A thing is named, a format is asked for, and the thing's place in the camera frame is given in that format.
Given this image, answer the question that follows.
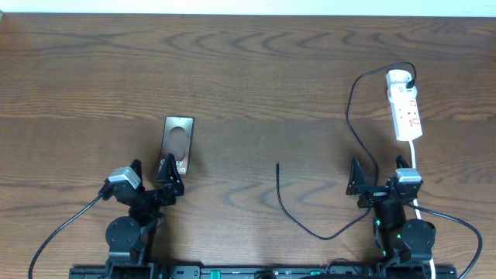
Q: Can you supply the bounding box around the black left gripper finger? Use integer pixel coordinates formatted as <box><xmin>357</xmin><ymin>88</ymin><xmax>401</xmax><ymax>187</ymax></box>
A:
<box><xmin>157</xmin><ymin>153</ymin><xmax>184</xmax><ymax>196</ymax></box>
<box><xmin>130</xmin><ymin>159</ymin><xmax>143</xmax><ymax>190</ymax></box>

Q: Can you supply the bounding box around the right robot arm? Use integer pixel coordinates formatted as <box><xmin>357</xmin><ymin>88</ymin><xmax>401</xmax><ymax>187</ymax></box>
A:
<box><xmin>346</xmin><ymin>156</ymin><xmax>436</xmax><ymax>278</ymax></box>

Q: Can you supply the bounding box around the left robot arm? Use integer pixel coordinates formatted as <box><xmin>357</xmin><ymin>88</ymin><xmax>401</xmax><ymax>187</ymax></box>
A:
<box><xmin>98</xmin><ymin>153</ymin><xmax>184</xmax><ymax>278</ymax></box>

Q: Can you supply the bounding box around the white power strip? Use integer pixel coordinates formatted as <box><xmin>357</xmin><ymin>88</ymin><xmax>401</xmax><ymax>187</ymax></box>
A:
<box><xmin>386</xmin><ymin>69</ymin><xmax>422</xmax><ymax>142</ymax></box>

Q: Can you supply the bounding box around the white power strip cord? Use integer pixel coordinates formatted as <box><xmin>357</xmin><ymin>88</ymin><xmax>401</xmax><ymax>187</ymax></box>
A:
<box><xmin>408</xmin><ymin>139</ymin><xmax>437</xmax><ymax>279</ymax></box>

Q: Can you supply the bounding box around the black right camera cable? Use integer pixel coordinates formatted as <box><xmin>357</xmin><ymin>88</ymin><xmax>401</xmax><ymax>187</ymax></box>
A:
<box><xmin>405</xmin><ymin>203</ymin><xmax>484</xmax><ymax>279</ymax></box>

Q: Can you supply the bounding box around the black camera cable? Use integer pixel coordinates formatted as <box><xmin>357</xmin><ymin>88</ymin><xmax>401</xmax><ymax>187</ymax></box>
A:
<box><xmin>28</xmin><ymin>193</ymin><xmax>105</xmax><ymax>279</ymax></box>
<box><xmin>405</xmin><ymin>203</ymin><xmax>484</xmax><ymax>279</ymax></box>

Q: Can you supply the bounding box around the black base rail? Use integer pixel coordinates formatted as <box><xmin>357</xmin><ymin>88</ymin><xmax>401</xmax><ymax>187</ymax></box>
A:
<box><xmin>69</xmin><ymin>264</ymin><xmax>458</xmax><ymax>279</ymax></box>

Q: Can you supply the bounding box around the black left camera cable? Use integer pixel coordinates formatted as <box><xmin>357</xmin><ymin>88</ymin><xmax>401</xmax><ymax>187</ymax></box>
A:
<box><xmin>28</xmin><ymin>193</ymin><xmax>105</xmax><ymax>279</ymax></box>

